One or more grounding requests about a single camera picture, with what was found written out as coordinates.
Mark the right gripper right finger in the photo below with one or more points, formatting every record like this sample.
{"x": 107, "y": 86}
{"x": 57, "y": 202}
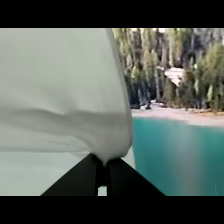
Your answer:
{"x": 128, "y": 181}

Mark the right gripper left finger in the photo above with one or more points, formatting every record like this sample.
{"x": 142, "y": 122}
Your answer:
{"x": 80, "y": 180}

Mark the white garment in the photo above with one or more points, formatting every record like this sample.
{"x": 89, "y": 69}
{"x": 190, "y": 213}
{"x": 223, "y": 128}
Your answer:
{"x": 60, "y": 100}

